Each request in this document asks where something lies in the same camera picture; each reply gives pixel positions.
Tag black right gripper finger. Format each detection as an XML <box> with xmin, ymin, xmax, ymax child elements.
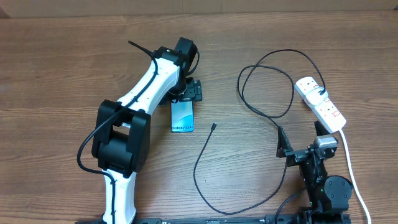
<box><xmin>314</xmin><ymin>121</ymin><xmax>329</xmax><ymax>136</ymax></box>
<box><xmin>276</xmin><ymin>126</ymin><xmax>292</xmax><ymax>157</ymax></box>

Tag blue-screen Samsung Galaxy smartphone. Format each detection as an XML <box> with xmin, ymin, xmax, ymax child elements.
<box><xmin>171</xmin><ymin>101</ymin><xmax>194</xmax><ymax>133</ymax></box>

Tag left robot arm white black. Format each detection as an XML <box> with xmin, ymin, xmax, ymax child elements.
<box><xmin>91</xmin><ymin>37</ymin><xmax>202</xmax><ymax>223</ymax></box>

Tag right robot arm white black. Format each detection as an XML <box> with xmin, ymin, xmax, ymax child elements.
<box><xmin>276</xmin><ymin>121</ymin><xmax>353</xmax><ymax>223</ymax></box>

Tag white charger plug adapter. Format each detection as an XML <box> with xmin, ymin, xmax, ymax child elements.
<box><xmin>305</xmin><ymin>87</ymin><xmax>328</xmax><ymax>108</ymax></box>

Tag white power strip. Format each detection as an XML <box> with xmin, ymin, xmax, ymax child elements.
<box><xmin>295</xmin><ymin>77</ymin><xmax>346</xmax><ymax>134</ymax></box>

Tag white power strip cord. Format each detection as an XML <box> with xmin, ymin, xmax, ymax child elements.
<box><xmin>338</xmin><ymin>129</ymin><xmax>373</xmax><ymax>224</ymax></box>

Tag black USB charging cable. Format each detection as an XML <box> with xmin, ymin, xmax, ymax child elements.
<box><xmin>193</xmin><ymin>49</ymin><xmax>327</xmax><ymax>216</ymax></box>

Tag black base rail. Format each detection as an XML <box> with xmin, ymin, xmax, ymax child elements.
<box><xmin>74</xmin><ymin>213</ymin><xmax>352</xmax><ymax>224</ymax></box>

